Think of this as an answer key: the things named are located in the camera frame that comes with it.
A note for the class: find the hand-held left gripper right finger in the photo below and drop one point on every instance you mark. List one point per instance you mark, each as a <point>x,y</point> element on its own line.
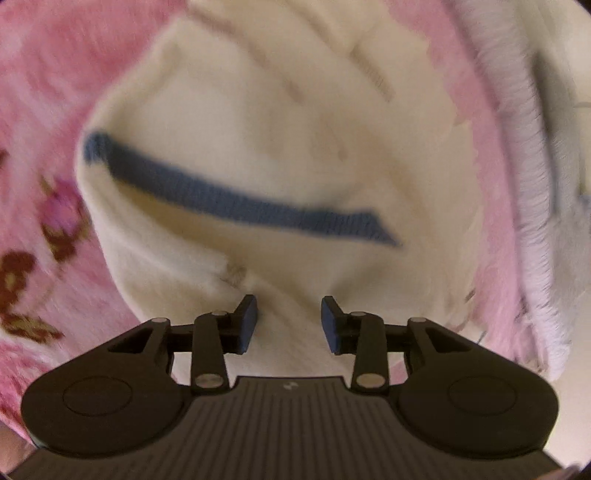
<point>329,325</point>

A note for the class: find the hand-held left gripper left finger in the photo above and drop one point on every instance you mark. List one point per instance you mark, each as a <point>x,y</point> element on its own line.
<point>248,323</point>

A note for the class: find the cream sweater with blue stripe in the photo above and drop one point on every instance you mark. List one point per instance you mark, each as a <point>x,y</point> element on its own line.
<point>277,138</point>

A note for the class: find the lilac ribbed quilt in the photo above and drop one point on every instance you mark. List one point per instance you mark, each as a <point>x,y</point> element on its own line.
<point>517,115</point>

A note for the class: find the pink floral blanket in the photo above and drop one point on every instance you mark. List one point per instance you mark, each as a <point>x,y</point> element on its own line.
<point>37,92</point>

